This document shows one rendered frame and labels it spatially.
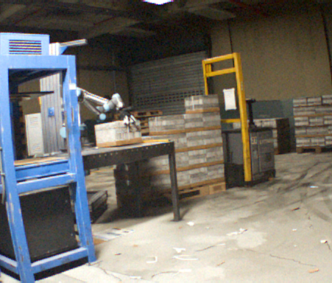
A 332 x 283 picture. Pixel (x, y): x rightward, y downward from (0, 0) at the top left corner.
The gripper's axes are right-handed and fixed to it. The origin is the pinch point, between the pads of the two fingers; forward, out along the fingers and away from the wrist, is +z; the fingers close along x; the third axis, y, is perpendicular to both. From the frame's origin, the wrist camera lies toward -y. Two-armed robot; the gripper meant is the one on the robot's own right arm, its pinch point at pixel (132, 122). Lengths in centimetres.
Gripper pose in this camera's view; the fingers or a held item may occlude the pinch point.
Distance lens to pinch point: 402.9
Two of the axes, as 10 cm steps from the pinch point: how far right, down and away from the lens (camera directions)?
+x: -6.2, 1.0, -7.8
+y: -6.2, 5.5, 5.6
